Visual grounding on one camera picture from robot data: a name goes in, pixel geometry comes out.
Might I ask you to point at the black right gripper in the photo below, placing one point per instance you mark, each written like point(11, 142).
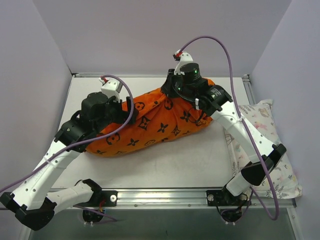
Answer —
point(167, 85)

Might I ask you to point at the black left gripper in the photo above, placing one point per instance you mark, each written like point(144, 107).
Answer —
point(128, 110)

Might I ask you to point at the orange black-patterned pillowcase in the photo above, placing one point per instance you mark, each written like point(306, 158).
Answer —
point(160, 119)

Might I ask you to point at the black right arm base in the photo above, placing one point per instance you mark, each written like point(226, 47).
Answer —
point(223, 198)

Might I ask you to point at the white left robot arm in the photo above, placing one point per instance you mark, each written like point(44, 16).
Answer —
point(32, 203)

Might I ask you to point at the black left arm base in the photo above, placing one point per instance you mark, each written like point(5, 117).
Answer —
point(104, 198)

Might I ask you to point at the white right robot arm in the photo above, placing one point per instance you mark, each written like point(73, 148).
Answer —
point(214, 101)

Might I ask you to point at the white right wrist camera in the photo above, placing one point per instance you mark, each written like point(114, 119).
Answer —
point(182, 58)

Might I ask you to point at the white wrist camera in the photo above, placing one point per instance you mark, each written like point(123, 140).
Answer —
point(182, 58)
point(111, 88)

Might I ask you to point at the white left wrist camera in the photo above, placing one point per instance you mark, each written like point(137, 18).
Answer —
point(111, 88)

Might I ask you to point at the aluminium back rail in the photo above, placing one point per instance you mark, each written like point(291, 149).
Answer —
point(98, 74)

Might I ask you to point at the aluminium rail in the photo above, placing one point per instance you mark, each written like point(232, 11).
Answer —
point(98, 74)
point(159, 198)

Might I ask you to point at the aluminium front rail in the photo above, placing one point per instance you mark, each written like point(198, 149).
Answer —
point(159, 198)

